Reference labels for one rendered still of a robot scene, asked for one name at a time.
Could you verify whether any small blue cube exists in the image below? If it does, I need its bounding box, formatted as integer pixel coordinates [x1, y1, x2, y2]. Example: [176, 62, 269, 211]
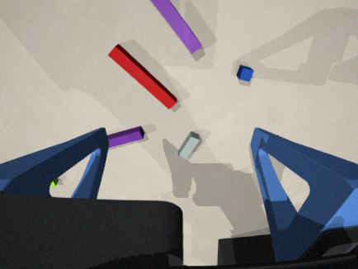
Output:
[237, 65, 254, 82]

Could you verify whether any purple rod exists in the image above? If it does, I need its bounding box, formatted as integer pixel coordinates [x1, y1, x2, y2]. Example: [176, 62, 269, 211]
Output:
[151, 0, 202, 54]
[107, 126, 144, 148]

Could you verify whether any lime green rod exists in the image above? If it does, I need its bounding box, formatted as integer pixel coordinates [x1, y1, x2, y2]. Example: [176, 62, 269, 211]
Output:
[51, 179, 59, 186]

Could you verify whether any red rod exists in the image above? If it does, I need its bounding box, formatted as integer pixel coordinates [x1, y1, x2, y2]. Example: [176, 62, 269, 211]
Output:
[108, 44, 177, 109]

